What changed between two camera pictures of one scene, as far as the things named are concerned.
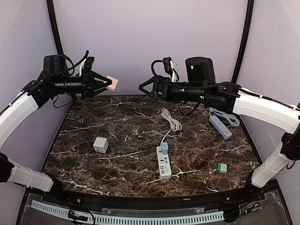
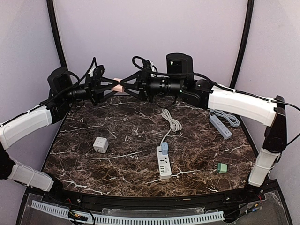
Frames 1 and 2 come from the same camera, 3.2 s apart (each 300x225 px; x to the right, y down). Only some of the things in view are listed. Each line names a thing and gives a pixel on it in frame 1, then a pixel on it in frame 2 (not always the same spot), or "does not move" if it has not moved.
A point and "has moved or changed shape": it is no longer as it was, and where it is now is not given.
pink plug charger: (112, 86) has moved or changed shape
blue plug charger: (164, 147) does not move
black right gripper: (158, 80) -> (144, 84)
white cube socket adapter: (101, 145) does not move
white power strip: (163, 165) does not move
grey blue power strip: (221, 127) does not move
